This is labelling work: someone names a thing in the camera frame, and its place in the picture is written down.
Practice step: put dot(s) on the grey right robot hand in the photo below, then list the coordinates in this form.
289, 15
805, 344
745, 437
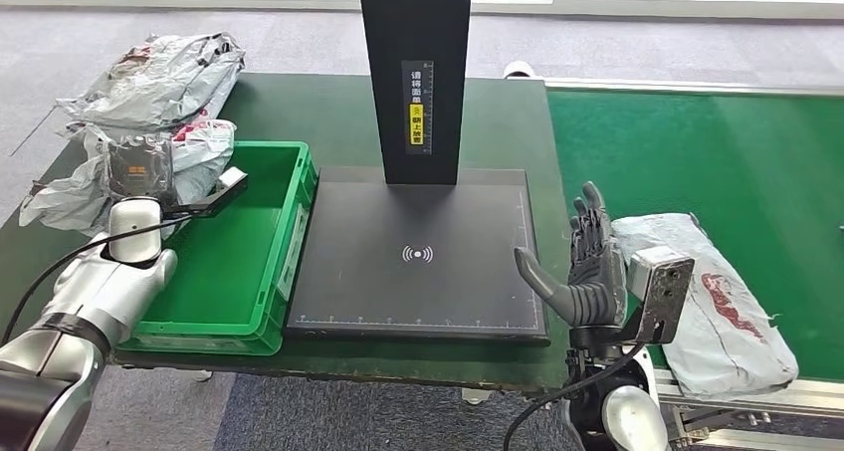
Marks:
593, 290

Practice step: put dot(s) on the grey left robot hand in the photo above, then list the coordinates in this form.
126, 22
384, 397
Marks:
140, 168

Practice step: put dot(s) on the white parcel with red print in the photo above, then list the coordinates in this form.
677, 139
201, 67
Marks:
198, 151

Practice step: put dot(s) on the crumpled grey parcel bag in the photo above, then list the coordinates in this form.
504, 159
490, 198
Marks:
158, 78

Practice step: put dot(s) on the grey parcel with red mark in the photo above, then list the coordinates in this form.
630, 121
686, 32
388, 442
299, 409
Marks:
725, 316

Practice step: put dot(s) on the green conveyor belt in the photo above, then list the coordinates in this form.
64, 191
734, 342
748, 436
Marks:
659, 158

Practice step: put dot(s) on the green plastic crate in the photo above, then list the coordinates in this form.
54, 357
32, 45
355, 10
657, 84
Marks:
224, 276

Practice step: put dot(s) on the white table foot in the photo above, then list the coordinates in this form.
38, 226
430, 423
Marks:
476, 396

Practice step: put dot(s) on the black scanner column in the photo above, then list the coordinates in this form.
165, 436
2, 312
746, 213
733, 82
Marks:
395, 39

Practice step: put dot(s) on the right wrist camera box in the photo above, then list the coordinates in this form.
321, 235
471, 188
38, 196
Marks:
662, 290

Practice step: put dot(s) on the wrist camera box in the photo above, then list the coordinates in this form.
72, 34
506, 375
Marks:
211, 194
662, 290

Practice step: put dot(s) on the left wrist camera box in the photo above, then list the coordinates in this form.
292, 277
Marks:
211, 194

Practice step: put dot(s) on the black scanner base plate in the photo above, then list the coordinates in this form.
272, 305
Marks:
415, 217

